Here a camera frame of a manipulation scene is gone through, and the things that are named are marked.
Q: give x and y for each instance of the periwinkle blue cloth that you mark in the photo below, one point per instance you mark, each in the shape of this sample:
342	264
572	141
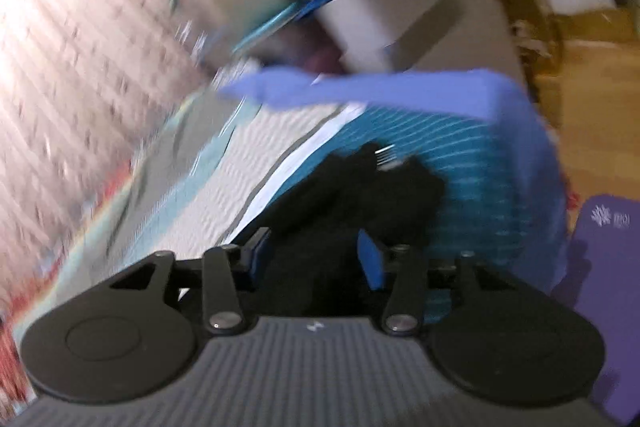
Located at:
450	92

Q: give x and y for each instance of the purple mat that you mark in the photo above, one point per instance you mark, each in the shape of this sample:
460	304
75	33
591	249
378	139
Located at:
610	267

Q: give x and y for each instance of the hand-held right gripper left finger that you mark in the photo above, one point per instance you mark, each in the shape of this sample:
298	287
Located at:
258	254

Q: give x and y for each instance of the grey cabinet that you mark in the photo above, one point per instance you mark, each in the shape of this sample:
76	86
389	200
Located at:
440	7

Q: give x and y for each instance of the cardboard box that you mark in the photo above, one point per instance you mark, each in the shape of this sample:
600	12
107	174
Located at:
525	2

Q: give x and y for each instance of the teal and grey patterned bedsheet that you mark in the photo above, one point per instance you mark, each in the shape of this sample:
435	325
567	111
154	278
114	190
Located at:
225	207

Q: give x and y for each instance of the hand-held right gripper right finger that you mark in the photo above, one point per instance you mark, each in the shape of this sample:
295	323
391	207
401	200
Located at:
372	267

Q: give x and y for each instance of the black pants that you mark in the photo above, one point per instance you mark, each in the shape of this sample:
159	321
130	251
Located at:
360	207

